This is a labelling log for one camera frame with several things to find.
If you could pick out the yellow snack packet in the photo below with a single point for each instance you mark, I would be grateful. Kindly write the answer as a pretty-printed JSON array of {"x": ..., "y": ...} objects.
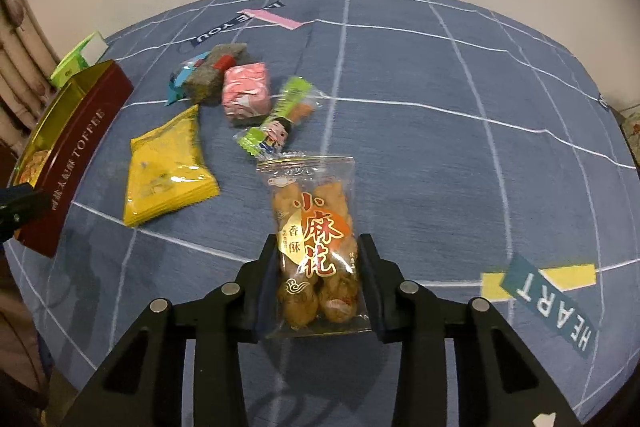
[{"x": 165, "y": 172}]

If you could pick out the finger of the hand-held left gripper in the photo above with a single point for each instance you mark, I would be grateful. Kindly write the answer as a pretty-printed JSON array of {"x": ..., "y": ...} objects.
[{"x": 20, "y": 207}]

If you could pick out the blue checked blanket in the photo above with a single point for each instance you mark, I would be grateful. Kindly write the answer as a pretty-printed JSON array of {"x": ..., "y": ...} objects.
[{"x": 450, "y": 182}]

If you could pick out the beige patterned curtain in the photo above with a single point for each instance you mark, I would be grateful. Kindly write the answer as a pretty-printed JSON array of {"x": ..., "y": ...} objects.
[{"x": 20, "y": 57}]

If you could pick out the blue candy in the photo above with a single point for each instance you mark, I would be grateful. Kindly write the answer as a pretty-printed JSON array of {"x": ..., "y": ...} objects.
[{"x": 175, "y": 89}]

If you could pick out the pink cake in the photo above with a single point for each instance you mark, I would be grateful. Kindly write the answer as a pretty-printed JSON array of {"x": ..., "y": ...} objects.
[{"x": 245, "y": 92}]

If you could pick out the grey sesame bar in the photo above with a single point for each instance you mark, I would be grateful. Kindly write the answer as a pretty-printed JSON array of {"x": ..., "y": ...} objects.
[{"x": 205, "y": 82}]

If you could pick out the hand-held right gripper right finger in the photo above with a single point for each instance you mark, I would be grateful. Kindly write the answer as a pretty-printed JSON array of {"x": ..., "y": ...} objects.
[{"x": 378, "y": 307}]

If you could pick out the green cartoon snack packet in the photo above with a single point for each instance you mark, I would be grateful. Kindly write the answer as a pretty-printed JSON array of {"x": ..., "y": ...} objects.
[{"x": 270, "y": 132}]

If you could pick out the red and gold tin box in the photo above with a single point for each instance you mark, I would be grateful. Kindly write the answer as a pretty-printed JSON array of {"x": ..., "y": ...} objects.
[{"x": 75, "y": 157}]

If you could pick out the floral printed box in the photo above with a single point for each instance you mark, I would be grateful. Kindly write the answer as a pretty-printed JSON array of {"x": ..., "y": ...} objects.
[{"x": 632, "y": 132}]

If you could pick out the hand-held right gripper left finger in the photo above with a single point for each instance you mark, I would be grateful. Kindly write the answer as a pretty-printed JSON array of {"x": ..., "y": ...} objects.
[{"x": 262, "y": 302}]

